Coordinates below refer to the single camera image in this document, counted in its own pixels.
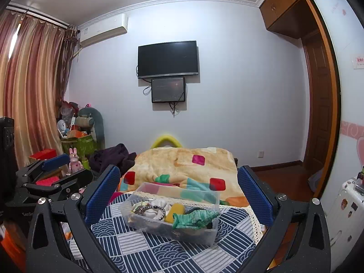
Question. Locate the white suitcase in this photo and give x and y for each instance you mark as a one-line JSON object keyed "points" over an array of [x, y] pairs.
{"points": [[347, 219]]}

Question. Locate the dark purple clothing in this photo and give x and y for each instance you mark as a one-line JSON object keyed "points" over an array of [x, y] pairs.
{"points": [[113, 156]]}

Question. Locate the green bottle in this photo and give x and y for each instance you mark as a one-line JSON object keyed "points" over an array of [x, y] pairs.
{"points": [[86, 165]]}

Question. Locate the grey plush toy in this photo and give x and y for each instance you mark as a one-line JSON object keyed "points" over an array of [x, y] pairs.
{"points": [[89, 122]]}

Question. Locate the blue patterned bed mat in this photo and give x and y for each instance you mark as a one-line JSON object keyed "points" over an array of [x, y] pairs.
{"points": [[148, 256]]}

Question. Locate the brown wooden door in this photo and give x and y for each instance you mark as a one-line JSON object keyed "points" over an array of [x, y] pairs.
{"points": [[318, 105]]}

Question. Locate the white wall outlet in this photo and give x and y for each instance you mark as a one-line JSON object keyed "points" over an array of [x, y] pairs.
{"points": [[260, 154]]}

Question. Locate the red box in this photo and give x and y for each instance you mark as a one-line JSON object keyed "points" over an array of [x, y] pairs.
{"points": [[42, 155]]}

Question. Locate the floral scrunchie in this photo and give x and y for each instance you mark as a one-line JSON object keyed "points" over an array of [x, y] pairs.
{"points": [[138, 207]]}

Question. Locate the red plastic bag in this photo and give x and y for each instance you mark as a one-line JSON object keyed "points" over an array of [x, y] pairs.
{"points": [[69, 109]]}

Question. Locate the white air conditioner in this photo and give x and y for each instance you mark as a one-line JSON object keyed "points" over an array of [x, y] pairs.
{"points": [[102, 30]]}

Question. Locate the small wall monitor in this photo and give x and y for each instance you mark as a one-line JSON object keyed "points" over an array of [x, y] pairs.
{"points": [[168, 89]]}

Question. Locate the black wall television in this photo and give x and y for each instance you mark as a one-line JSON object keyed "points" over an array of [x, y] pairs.
{"points": [[167, 59]]}

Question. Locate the striped brown curtain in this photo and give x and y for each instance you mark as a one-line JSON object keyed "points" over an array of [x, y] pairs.
{"points": [[31, 85]]}

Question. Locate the pink rabbit toy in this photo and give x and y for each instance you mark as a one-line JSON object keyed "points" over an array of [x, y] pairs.
{"points": [[75, 160]]}

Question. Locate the yellow fleece blanket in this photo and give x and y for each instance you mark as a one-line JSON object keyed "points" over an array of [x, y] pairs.
{"points": [[170, 159]]}

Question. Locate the clear plastic storage box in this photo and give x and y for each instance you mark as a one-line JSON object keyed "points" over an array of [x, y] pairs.
{"points": [[148, 227]]}

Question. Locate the small white fan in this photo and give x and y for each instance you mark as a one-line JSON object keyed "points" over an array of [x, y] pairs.
{"points": [[62, 126]]}

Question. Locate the paper label with red print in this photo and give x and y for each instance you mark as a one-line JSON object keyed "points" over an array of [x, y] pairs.
{"points": [[359, 62]]}

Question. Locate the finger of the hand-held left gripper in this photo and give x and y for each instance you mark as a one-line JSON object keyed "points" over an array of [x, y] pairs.
{"points": [[55, 162], [71, 180]]}

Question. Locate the green storage box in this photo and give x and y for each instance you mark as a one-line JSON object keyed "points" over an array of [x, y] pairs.
{"points": [[82, 146]]}

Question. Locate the wooden overhead cabinet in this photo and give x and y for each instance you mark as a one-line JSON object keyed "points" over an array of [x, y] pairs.
{"points": [[287, 5]]}

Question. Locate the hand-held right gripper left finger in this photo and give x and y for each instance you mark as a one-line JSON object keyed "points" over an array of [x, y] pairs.
{"points": [[102, 193]]}

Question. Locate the yellow curved cushion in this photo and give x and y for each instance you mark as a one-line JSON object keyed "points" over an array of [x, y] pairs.
{"points": [[166, 139]]}

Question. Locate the green cloth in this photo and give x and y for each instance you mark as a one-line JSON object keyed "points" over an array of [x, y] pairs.
{"points": [[193, 219]]}

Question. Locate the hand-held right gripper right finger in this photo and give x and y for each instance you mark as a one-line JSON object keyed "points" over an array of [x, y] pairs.
{"points": [[254, 193]]}

